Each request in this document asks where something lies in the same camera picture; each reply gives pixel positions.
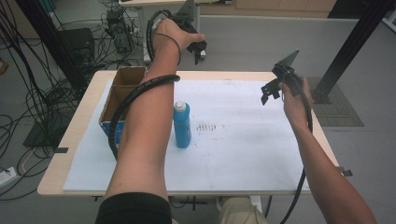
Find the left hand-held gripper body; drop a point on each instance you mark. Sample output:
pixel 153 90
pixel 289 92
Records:
pixel 186 17

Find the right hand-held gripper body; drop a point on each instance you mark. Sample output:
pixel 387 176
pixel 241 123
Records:
pixel 288 73

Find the blue bottle with white cap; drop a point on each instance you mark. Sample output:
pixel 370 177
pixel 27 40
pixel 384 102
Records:
pixel 182 127

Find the blue cardboard box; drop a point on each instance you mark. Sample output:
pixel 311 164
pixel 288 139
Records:
pixel 120 96

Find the person's left hand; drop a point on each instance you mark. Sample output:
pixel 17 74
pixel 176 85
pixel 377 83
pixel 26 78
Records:
pixel 169 34

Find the person's right hand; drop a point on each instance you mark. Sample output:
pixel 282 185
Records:
pixel 295 105

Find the white-legged background table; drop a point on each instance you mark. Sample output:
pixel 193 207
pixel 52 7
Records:
pixel 143 18

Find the white table mat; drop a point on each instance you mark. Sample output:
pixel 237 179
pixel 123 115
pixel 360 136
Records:
pixel 249 149

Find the dark grey floor mat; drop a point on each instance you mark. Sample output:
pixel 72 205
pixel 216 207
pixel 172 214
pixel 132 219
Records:
pixel 339 112

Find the wooden cabinet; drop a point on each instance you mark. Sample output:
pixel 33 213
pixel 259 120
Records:
pixel 280 7

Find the grey clip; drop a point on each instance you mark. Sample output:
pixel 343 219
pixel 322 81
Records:
pixel 345 171

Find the black box on floor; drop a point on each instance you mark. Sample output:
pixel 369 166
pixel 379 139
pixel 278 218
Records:
pixel 77 42

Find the person's beige shorts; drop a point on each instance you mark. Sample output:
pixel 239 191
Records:
pixel 241 213

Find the light wooden table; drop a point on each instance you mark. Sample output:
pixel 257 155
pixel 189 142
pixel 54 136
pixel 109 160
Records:
pixel 82 124

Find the black clip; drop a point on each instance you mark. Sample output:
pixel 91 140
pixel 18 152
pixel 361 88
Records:
pixel 60 150

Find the person's black sleeve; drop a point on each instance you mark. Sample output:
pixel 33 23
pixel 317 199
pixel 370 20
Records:
pixel 134 210

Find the white power strip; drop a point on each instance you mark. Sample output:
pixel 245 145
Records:
pixel 7 176

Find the black metal frame post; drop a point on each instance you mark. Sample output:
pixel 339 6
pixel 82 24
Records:
pixel 351 43

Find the black slanted stand post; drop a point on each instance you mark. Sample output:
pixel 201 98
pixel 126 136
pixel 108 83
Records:
pixel 49 40

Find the black stand base plate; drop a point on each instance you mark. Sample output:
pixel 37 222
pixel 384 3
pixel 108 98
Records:
pixel 42 133

